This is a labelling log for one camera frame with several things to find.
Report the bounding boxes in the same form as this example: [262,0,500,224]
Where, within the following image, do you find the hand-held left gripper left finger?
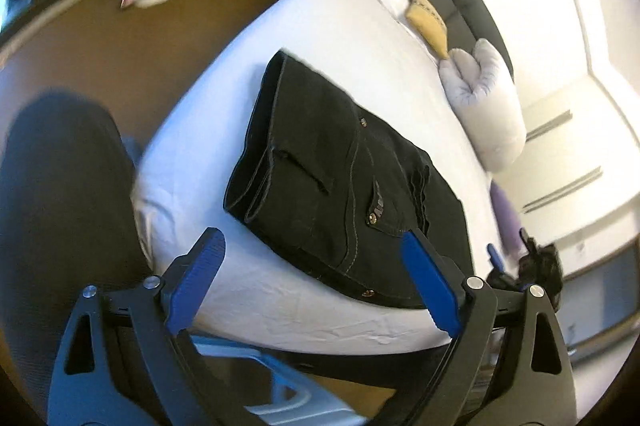
[47,227,226,426]

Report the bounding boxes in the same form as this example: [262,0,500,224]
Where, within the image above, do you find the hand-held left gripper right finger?
[400,229,576,426]

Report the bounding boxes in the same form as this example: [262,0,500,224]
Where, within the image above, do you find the black denim pants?
[223,50,473,309]

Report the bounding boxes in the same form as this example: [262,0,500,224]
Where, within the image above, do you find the purple cushion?
[490,181,526,257]

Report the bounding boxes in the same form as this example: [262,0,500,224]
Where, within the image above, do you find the white wardrobe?
[500,71,640,277]

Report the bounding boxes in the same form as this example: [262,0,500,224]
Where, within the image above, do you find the rolled white duvet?
[439,39,527,172]

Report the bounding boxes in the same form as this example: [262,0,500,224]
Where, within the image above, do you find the light blue plastic object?
[192,335,373,426]

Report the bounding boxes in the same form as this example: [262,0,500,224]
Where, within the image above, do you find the person's leg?
[0,91,146,407]

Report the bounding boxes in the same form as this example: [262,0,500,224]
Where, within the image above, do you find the yellow patterned cushion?
[406,0,450,58]

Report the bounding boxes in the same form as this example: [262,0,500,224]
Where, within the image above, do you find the bed with white sheet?
[131,0,493,354]

